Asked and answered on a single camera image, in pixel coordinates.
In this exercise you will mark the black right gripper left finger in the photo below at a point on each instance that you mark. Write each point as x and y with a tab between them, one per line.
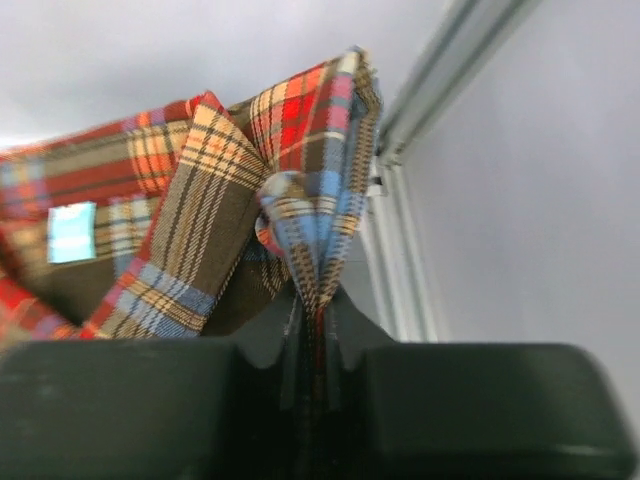
204	408

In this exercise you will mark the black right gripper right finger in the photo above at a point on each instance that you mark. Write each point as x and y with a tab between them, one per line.
470	410

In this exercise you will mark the red brown plaid shirt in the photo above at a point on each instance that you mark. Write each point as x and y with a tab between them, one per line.
189	218

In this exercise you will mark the aluminium corner frame post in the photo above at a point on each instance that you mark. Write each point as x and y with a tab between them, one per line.
393	234

